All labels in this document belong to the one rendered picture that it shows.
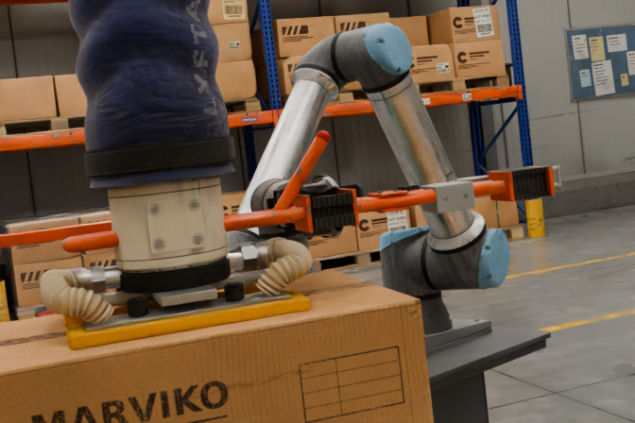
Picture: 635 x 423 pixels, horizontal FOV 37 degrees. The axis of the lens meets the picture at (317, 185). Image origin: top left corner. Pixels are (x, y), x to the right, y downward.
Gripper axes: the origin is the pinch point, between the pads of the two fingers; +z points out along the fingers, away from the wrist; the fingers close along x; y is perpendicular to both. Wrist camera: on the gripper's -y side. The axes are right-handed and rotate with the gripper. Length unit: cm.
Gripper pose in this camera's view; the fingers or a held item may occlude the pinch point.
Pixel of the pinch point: (339, 208)
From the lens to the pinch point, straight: 152.2
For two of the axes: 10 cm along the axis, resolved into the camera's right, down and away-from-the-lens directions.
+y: -9.5, 1.3, -2.9
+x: -1.2, -9.9, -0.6
